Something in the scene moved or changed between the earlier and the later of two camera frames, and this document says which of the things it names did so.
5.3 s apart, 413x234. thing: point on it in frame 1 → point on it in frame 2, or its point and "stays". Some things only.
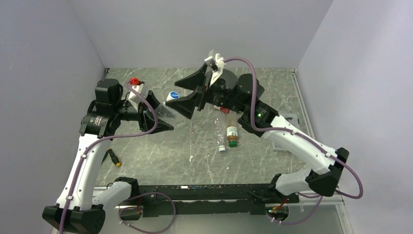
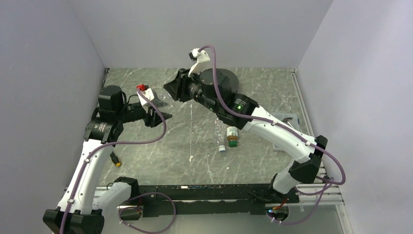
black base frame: (206, 200) stays
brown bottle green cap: (232, 130) stays
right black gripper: (187, 104) → (178, 87)
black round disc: (231, 79) stays
